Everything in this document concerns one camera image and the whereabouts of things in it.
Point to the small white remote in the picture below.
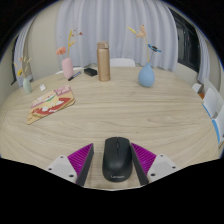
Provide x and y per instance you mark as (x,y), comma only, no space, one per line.
(42,87)

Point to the gold metal drink bottle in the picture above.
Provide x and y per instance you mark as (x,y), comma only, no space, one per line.
(103,63)

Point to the yellow dried flowers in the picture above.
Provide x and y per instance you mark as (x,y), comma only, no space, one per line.
(20,71)

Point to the green ceramic vase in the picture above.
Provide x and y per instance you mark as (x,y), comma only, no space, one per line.
(27,86)

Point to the narrow white curtain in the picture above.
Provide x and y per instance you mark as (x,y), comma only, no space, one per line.
(203,56)
(23,46)

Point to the white and blue chair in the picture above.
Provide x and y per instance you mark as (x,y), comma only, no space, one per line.
(210,101)
(219,126)

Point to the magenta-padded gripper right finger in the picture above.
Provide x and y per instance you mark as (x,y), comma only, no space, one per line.
(150,162)

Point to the small black box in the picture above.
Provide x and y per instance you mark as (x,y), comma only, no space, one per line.
(90,71)

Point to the dried flowers with orange bloom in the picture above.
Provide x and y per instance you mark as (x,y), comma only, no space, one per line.
(61,51)

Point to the black computer mouse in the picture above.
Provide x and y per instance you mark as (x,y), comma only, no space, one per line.
(117,160)

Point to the blue marker pen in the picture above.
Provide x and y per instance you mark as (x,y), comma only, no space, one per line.
(74,76)

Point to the wide white curtain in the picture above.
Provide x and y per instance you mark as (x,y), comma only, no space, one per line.
(113,23)

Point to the pink ceramic vase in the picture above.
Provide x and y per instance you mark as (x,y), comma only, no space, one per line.
(67,69)

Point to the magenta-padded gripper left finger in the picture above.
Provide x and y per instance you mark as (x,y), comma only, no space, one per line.
(74,163)

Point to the blue ceramic vase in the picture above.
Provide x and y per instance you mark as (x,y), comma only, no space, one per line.
(146,76)

